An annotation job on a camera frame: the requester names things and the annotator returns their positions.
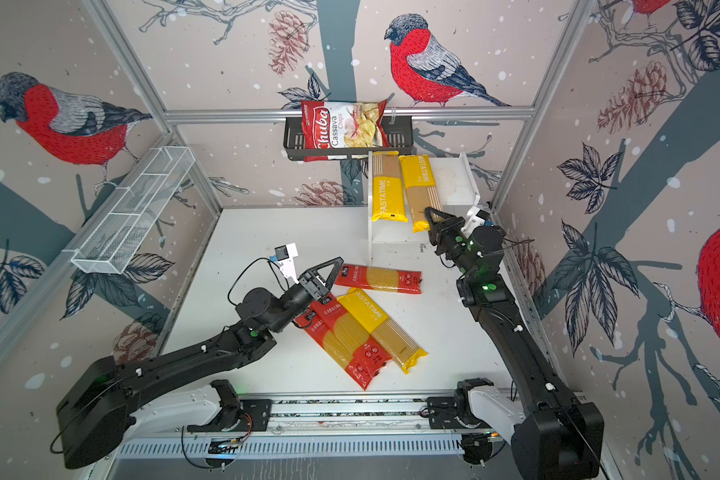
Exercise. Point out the red spaghetti pack upper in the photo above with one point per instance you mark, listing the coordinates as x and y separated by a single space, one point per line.
329 309

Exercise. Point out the red cassava chips bag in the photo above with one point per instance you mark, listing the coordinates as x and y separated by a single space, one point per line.
341 125

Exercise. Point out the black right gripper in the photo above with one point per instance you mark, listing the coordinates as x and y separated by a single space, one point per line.
438 236

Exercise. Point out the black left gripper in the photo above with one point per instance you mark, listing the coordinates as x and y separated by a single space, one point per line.
318 288

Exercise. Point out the red spaghetti pack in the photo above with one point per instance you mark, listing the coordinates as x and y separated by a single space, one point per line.
381 279
329 309
343 341

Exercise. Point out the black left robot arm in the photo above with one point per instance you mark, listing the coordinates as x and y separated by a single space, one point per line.
99 408

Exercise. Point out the white wire mesh basket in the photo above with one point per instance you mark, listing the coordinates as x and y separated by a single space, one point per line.
138 204

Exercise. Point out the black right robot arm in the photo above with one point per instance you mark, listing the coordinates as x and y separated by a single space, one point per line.
551 433

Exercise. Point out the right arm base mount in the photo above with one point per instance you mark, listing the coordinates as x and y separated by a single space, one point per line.
456 411

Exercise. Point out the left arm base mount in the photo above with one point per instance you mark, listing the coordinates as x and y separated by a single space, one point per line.
231 413

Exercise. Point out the red spaghetti pack rear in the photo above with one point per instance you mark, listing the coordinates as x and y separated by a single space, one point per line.
381 279

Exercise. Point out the white two-tier shelf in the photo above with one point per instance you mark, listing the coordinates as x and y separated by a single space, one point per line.
457 190

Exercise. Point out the red spaghetti pack lower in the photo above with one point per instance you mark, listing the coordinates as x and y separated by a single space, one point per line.
343 341

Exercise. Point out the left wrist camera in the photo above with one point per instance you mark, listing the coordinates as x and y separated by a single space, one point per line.
284 258

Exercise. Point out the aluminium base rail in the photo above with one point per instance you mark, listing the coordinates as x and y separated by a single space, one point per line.
320 426

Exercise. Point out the black wall basket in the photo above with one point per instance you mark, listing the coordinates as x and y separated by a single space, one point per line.
399 133

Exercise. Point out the yellow spaghetti pack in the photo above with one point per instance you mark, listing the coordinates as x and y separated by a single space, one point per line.
421 190
403 349
388 201

